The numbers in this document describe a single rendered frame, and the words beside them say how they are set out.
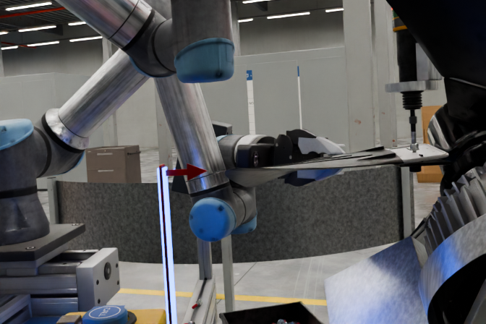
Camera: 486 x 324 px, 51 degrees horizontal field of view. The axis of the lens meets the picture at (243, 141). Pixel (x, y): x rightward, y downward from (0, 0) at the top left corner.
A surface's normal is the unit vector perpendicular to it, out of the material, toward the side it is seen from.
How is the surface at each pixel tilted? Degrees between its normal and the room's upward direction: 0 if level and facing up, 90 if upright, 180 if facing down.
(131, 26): 110
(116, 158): 90
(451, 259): 69
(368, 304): 55
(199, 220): 90
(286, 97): 90
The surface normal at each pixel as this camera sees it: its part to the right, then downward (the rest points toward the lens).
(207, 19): 0.24, 0.04
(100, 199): -0.48, 0.07
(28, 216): 0.80, -0.32
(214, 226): -0.26, 0.07
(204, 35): 0.03, 0.06
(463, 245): -0.83, -0.40
